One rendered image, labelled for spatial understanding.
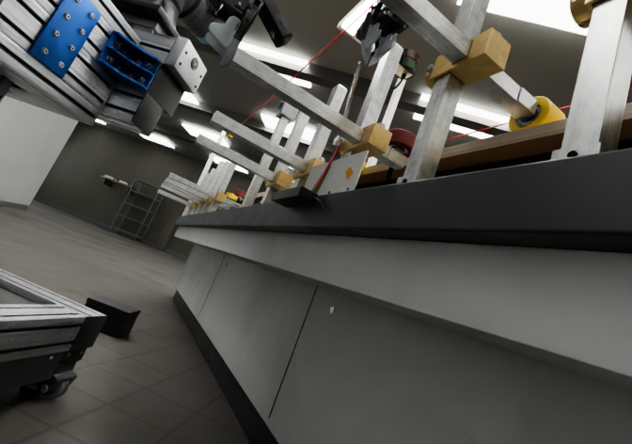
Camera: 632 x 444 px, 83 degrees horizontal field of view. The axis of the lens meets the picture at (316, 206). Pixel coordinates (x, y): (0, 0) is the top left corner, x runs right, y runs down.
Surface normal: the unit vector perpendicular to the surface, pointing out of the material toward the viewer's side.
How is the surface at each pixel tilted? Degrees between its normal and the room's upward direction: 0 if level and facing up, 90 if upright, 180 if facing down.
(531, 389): 90
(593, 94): 90
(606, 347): 90
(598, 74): 90
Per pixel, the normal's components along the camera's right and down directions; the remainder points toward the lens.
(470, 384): -0.82, -0.42
